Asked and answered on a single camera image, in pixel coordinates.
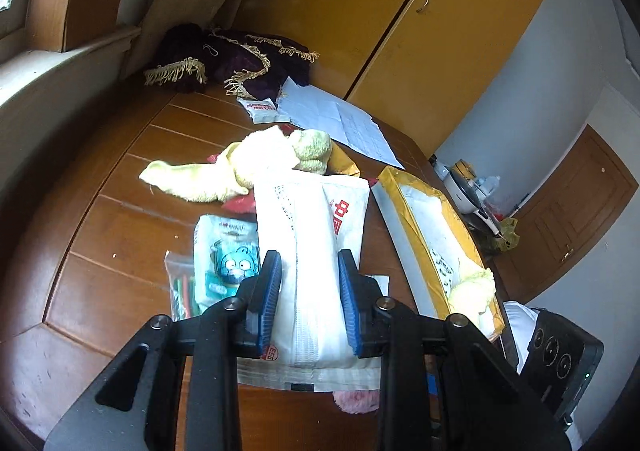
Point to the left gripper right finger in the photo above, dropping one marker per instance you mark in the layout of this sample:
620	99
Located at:
359	293

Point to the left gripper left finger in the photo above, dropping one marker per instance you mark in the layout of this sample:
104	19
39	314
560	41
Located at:
259	296

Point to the blue cartoon wipes pack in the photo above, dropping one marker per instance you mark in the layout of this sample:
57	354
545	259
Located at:
226	252

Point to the white tissue pack red print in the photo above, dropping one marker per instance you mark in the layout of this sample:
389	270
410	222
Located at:
308	219

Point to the bag of coloured sticks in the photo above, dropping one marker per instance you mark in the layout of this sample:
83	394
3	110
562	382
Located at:
180	273

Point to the pink fluffy item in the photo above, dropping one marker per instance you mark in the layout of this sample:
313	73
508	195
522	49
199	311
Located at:
357	401

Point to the red foil pouch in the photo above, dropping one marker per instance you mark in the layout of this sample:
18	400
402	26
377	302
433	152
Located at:
242	203

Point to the yellow padded envelope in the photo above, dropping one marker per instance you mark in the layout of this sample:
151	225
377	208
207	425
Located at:
339	163

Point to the yellow plastic bag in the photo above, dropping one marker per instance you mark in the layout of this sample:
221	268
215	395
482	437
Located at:
503	236

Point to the white rice cooker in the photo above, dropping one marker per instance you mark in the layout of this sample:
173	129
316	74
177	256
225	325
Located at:
461	192

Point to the yellow ceramic jar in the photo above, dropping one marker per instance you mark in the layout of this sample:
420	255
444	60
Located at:
464	169

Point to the clear plastic bottle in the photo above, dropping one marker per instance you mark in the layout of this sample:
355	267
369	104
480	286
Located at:
489	185

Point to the brown wooden door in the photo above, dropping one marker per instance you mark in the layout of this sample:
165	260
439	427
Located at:
566	217

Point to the white paper sheet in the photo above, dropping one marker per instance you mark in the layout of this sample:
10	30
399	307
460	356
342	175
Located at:
312	108

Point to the small white red packet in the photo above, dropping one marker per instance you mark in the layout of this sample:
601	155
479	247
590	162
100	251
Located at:
263	111

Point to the dark purple fringed cloth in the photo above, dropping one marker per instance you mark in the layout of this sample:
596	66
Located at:
247	65

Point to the yellow wooden wardrobe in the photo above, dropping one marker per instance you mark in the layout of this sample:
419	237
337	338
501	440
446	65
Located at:
416	65

